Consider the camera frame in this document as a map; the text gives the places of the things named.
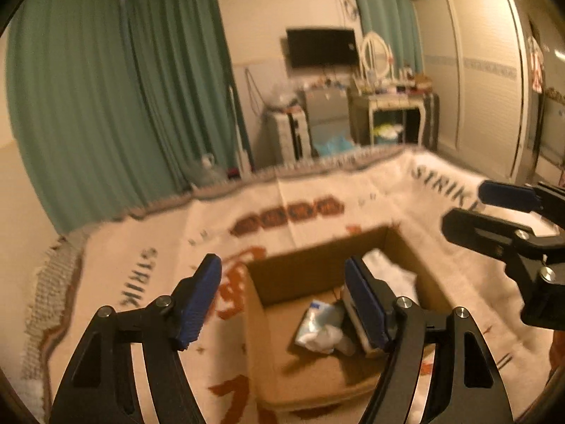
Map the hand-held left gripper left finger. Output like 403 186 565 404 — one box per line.
48 253 222 424

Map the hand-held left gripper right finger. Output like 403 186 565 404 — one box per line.
343 255 515 424

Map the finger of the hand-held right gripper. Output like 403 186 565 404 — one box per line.
441 208 565 294
478 179 565 231

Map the white towel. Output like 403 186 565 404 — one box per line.
362 248 418 303

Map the white cloth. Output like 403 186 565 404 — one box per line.
308 324 350 355

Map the blue white tissue pack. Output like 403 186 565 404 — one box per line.
294 300 346 348

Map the brown cardboard box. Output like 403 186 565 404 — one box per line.
243 225 465 412

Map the printed cream blanket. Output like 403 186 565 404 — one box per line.
20 148 565 424

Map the white sliding wardrobe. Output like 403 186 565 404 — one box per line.
410 0 538 178

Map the clear water jug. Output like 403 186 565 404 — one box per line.
187 154 227 189

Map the hanging white red garment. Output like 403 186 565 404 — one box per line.
527 34 547 94

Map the white vanity table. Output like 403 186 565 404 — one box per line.
348 77 440 150

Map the blue plastic bag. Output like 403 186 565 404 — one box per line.
313 135 359 158

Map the white upright pole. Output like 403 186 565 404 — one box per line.
227 85 253 176

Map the grey suitcase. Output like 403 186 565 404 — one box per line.
264 108 310 165

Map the oval vanity mirror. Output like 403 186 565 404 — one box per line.
359 31 394 84

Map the grey drawer cabinet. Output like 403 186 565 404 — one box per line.
300 86 355 151

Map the narrow green curtain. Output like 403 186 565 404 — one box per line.
346 0 425 81

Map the clear plastic bag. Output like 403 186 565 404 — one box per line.
264 80 303 110

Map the green corner curtain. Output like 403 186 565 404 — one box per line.
125 0 253 188

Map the wide green curtain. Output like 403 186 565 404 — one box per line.
6 0 179 236

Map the black wall television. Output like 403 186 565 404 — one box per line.
285 28 358 70

